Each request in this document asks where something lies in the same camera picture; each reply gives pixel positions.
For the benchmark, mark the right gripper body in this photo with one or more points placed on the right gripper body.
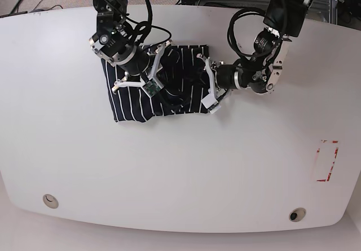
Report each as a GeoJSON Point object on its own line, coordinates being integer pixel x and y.
{"type": "Point", "coordinates": [139, 66]}

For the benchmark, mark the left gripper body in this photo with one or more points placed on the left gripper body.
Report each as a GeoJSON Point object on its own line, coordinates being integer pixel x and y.
{"type": "Point", "coordinates": [222, 79]}

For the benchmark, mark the navy white striped t-shirt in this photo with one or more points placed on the navy white striped t-shirt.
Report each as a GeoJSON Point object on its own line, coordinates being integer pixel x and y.
{"type": "Point", "coordinates": [178, 88]}

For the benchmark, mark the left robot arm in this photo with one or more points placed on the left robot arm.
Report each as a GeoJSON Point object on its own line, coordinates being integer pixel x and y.
{"type": "Point", "coordinates": [261, 70]}

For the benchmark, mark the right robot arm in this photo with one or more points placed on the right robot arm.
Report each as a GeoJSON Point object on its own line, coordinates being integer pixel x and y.
{"type": "Point", "coordinates": [118, 41]}

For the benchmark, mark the red tape rectangle marking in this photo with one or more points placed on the red tape rectangle marking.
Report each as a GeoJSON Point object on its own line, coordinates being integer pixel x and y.
{"type": "Point", "coordinates": [326, 156]}

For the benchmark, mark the right table grommet hole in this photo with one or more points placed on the right table grommet hole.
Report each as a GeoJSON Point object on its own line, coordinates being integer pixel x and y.
{"type": "Point", "coordinates": [297, 215]}

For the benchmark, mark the table grommet hole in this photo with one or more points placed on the table grommet hole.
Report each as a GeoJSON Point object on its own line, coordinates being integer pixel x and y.
{"type": "Point", "coordinates": [50, 201]}
{"type": "Point", "coordinates": [297, 215]}

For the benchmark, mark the left table grommet hole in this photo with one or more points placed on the left table grommet hole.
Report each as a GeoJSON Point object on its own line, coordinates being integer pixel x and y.
{"type": "Point", "coordinates": [50, 201]}

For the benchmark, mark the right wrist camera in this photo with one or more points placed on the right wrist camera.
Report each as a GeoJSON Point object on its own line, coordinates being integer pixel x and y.
{"type": "Point", "coordinates": [152, 87]}

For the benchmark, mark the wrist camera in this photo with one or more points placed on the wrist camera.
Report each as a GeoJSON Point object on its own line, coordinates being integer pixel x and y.
{"type": "Point", "coordinates": [213, 108]}
{"type": "Point", "coordinates": [152, 87]}

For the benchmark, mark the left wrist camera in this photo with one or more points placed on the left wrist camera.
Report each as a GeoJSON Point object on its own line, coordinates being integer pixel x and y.
{"type": "Point", "coordinates": [213, 108]}

